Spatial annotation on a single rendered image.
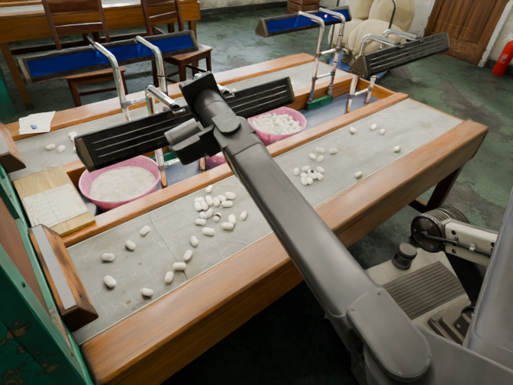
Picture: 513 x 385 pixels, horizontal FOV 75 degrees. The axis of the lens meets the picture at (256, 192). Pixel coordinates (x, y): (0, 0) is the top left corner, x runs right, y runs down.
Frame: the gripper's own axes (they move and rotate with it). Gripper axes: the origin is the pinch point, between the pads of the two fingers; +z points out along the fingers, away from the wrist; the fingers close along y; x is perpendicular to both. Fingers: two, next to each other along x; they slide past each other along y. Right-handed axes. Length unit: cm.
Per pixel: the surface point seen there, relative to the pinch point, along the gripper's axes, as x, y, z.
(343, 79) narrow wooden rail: 88, 78, 80
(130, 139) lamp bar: -18.0, 6.2, 2.5
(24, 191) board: -59, 24, 34
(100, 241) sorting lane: -43, 34, 8
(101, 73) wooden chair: -40, 66, 212
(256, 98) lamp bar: 15.8, 17.9, 12.0
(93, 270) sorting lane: -45, 33, -2
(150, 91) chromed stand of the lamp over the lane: -9.0, 6.1, 19.3
